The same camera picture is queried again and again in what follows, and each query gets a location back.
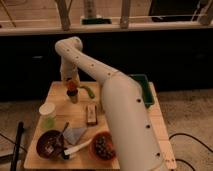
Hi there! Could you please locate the orange apple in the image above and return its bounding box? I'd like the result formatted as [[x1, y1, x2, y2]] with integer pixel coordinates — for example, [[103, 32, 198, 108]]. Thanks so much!
[[66, 81, 77, 91]]

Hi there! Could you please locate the small wooden block toy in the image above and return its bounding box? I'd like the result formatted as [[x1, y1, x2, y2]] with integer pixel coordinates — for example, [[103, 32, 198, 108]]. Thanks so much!
[[86, 104, 97, 126]]

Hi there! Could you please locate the green base stand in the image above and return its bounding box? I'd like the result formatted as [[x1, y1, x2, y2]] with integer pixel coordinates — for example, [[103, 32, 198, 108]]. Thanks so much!
[[82, 18, 111, 25]]

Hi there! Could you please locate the black spoon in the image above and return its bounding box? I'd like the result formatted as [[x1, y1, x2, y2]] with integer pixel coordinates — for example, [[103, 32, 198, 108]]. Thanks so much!
[[56, 122, 69, 144]]

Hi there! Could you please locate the black floor cable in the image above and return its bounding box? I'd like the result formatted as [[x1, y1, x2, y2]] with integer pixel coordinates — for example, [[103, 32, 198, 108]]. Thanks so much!
[[168, 132, 213, 171]]

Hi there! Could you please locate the white handled knife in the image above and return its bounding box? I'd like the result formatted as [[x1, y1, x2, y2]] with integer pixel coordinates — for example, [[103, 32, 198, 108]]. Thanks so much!
[[63, 139, 91, 156]]

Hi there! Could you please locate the orange bowl with nuts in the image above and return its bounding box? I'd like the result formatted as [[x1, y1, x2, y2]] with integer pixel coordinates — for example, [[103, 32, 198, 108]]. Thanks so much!
[[89, 131, 116, 163]]

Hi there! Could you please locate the grey blue cloth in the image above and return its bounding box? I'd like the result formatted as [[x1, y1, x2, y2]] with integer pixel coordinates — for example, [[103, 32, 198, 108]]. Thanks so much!
[[63, 127, 87, 145]]

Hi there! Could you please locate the dark red bowl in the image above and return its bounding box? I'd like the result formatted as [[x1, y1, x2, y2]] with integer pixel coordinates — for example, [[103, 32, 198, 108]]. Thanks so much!
[[36, 130, 64, 159]]

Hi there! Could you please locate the green plastic tray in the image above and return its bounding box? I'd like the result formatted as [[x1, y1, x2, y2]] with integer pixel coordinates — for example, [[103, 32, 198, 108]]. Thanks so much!
[[130, 74, 155, 108]]

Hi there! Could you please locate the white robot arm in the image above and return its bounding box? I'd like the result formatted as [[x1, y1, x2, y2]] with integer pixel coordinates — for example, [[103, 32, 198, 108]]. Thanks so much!
[[55, 37, 168, 171]]

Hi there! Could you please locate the metal cup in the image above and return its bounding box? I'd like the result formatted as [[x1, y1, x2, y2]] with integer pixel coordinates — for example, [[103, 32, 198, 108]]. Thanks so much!
[[67, 90, 78, 104]]

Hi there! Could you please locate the black pole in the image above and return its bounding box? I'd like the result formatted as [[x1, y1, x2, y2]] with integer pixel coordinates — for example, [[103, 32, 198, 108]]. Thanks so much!
[[10, 122, 24, 171]]

